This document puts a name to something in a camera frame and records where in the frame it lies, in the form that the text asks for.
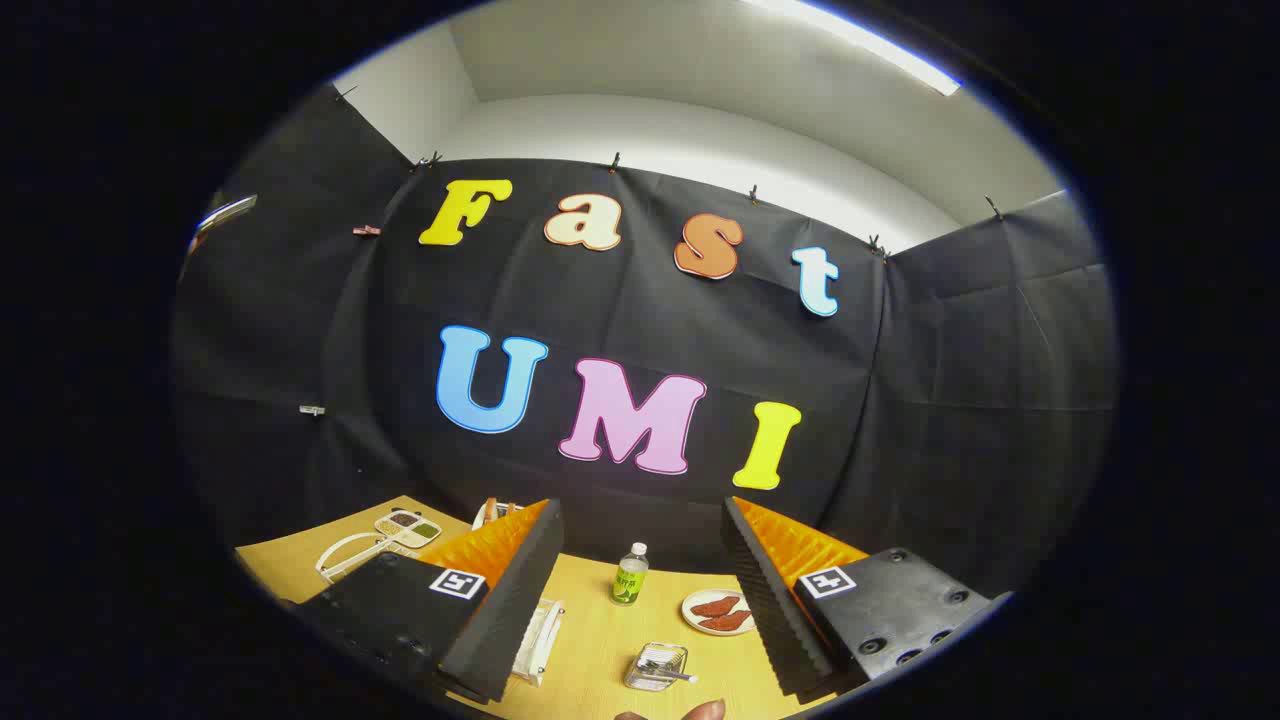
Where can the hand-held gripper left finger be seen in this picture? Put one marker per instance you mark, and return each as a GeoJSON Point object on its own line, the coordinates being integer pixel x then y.
{"type": "Point", "coordinates": [510, 600]}

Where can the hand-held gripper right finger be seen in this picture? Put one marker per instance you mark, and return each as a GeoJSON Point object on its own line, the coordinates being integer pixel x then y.
{"type": "Point", "coordinates": [765, 610]}

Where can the small white plate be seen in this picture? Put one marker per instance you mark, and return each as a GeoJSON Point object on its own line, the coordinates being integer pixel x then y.
{"type": "Point", "coordinates": [695, 612]}

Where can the red meat slice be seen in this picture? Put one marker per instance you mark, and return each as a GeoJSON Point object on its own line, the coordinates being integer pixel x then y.
{"type": "Point", "coordinates": [715, 605]}
{"type": "Point", "coordinates": [728, 621]}

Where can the cream toaster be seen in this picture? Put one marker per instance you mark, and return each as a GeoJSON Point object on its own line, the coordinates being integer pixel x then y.
{"type": "Point", "coordinates": [485, 515]}

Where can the green label drink bottle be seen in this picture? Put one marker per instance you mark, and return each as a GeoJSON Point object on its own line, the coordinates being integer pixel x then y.
{"type": "Point", "coordinates": [630, 580]}

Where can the white sectioned spice tray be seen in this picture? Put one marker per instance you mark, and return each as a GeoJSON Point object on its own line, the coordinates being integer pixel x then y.
{"type": "Point", "coordinates": [407, 527]}

